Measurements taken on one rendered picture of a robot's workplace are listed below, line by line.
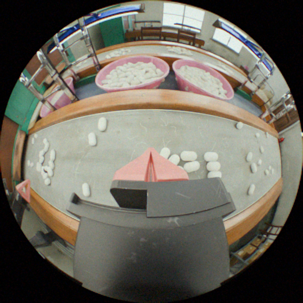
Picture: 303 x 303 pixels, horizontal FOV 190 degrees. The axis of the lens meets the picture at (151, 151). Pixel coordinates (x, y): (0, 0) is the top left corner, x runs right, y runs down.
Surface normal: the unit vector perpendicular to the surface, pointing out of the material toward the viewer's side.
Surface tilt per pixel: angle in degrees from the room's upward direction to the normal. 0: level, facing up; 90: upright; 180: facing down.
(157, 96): 0
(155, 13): 90
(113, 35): 90
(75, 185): 0
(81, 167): 0
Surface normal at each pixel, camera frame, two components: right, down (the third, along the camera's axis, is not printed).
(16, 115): 1.00, 0.00
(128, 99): 0.00, -0.22
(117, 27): -0.10, 0.97
